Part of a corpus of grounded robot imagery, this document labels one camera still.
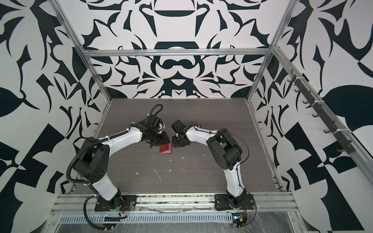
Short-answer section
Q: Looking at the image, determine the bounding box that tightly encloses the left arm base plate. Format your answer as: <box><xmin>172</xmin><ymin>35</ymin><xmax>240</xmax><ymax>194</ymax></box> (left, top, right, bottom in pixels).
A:
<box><xmin>94</xmin><ymin>195</ymin><xmax>138</xmax><ymax>212</ymax></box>

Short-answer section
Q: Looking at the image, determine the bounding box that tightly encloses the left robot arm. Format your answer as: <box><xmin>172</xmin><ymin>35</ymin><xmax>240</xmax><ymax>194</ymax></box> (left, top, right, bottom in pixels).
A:
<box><xmin>66</xmin><ymin>114</ymin><xmax>170</xmax><ymax>202</ymax></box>

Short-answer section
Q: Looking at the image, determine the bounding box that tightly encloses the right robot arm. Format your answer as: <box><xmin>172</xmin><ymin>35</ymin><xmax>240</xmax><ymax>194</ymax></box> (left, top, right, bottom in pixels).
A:
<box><xmin>171</xmin><ymin>120</ymin><xmax>245</xmax><ymax>199</ymax></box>

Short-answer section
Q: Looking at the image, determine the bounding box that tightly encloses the small circuit board left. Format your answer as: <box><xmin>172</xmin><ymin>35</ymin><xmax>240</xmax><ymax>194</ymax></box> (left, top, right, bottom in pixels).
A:
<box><xmin>104</xmin><ymin>215</ymin><xmax>128</xmax><ymax>222</ymax></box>

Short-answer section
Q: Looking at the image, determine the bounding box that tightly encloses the wall hook rack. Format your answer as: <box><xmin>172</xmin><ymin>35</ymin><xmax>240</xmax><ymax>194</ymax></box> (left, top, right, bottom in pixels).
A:
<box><xmin>288</xmin><ymin>70</ymin><xmax>356</xmax><ymax>154</ymax></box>

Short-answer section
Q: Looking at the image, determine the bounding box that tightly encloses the small circuit board right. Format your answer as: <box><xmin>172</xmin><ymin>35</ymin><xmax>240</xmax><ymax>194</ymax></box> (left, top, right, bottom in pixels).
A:
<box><xmin>232</xmin><ymin>212</ymin><xmax>247</xmax><ymax>228</ymax></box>

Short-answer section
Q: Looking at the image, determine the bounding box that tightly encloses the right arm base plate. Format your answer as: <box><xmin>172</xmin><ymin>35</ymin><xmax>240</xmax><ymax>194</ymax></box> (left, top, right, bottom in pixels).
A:
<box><xmin>214</xmin><ymin>192</ymin><xmax>255</xmax><ymax>211</ymax></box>

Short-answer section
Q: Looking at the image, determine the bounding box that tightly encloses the small circuit board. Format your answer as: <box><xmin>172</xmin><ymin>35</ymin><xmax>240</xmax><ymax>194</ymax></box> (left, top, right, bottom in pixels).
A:
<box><xmin>104</xmin><ymin>215</ymin><xmax>128</xmax><ymax>222</ymax></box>
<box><xmin>232</xmin><ymin>212</ymin><xmax>247</xmax><ymax>228</ymax></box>

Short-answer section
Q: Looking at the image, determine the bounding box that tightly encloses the red leather card holder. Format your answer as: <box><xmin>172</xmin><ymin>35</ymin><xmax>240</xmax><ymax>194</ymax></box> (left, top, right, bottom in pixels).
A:
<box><xmin>159</xmin><ymin>143</ymin><xmax>173</xmax><ymax>155</ymax></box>

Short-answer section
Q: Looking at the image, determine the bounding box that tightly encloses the black corrugated cable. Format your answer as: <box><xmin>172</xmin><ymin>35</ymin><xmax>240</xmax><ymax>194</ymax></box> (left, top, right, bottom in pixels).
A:
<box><xmin>83</xmin><ymin>196</ymin><xmax>117</xmax><ymax>231</ymax></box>

